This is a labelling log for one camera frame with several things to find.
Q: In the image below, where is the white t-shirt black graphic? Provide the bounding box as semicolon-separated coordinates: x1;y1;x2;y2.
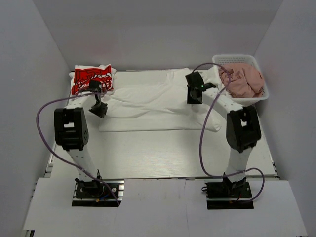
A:
99;68;209;132

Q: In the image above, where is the pink t-shirt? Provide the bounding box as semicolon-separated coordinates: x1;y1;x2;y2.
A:
219;63;264;98

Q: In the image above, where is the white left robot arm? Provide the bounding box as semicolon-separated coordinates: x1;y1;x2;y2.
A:
54;80;108;192

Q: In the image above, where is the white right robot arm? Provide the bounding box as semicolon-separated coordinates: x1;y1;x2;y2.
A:
186;72;262;190

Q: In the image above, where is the folded red coca-cola t-shirt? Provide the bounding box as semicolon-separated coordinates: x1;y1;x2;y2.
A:
69;64;117;95

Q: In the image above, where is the white plastic basket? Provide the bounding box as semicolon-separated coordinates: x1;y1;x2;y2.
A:
212;54;269;106

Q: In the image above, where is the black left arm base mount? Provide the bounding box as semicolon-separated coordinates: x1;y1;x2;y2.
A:
72;178;124;207

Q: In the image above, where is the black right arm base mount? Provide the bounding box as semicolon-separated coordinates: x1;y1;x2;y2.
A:
201;178;254;210

